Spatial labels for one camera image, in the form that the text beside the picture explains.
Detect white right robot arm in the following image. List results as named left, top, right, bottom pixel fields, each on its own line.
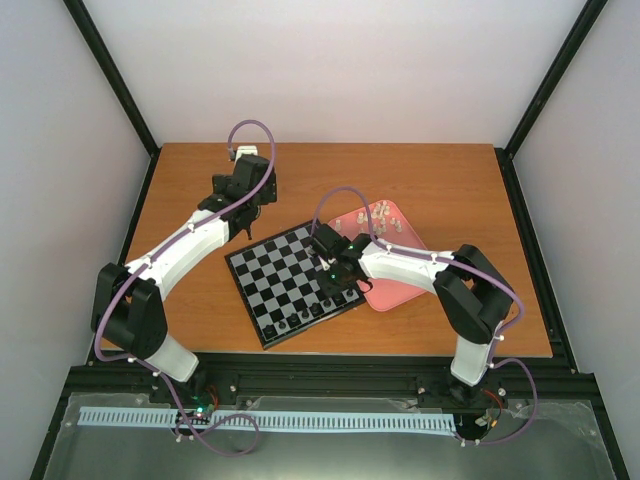
left=310, top=222, right=524, bottom=387

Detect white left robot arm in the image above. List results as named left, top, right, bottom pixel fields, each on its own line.
left=91, top=153, right=277, bottom=403

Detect pink plastic tray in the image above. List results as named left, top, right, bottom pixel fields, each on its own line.
left=326, top=198, right=431, bottom=313

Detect black and grey chessboard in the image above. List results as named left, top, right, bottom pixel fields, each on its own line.
left=225, top=221, right=365, bottom=350

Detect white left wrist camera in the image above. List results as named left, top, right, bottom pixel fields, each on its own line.
left=235, top=145, right=258, bottom=160

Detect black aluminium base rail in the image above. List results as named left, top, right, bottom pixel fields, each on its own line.
left=149, top=351, right=601, bottom=414

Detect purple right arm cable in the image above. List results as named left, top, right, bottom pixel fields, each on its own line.
left=310, top=186, right=539, bottom=447

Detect black left frame post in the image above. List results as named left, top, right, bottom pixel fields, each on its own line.
left=62, top=0, right=162, bottom=157

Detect black frame post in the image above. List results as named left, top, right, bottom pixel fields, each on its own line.
left=62, top=0, right=162, bottom=157
left=502, top=0, right=610, bottom=156

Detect light blue slotted cable duct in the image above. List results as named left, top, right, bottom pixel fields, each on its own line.
left=77, top=406, right=456, bottom=436

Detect black right frame post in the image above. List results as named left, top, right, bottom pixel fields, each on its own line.
left=502, top=0, right=610, bottom=156

